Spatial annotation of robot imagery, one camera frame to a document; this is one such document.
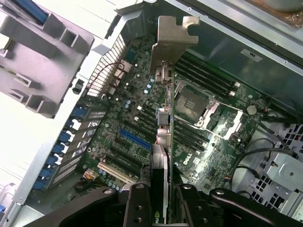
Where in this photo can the grey parts rack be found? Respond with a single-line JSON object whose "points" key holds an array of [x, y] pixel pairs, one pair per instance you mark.
{"points": [[47, 61]]}

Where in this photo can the CPU socket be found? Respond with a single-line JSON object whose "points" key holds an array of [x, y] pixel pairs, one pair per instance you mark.
{"points": [[191, 106]]}

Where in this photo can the black RAM slot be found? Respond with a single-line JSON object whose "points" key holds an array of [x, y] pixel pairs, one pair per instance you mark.
{"points": [[213, 69], [206, 80], [209, 74], [201, 84]]}

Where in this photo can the open black PC case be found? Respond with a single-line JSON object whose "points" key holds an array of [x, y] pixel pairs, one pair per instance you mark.
{"points": [[225, 49]]}

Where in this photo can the silver coin cell battery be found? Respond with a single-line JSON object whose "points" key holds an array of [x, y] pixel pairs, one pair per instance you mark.
{"points": [[251, 110]]}

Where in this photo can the green motherboard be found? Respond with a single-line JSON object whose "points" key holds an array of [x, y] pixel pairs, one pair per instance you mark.
{"points": [[132, 101]]}

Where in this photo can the blue expansion slot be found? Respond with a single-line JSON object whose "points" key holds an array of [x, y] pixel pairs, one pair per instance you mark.
{"points": [[135, 139]]}

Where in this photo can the metal socket cover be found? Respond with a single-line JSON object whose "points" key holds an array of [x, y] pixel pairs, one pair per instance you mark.
{"points": [[211, 111]]}

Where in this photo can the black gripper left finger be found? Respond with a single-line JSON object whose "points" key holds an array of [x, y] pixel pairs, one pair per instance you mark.
{"points": [[137, 208]]}

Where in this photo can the hard disk with blue carrier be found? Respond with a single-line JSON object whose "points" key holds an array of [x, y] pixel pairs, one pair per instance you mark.
{"points": [[35, 11]]}

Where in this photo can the silver finned heatsink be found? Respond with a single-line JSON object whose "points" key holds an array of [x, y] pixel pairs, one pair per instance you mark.
{"points": [[123, 68]]}

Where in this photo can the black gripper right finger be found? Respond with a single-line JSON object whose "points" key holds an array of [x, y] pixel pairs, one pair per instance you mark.
{"points": [[194, 210]]}

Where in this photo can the white expansion slot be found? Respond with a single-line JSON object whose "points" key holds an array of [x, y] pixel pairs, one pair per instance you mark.
{"points": [[116, 173]]}

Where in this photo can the metal disk bay cage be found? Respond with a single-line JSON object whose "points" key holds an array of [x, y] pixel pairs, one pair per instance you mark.
{"points": [[281, 170]]}

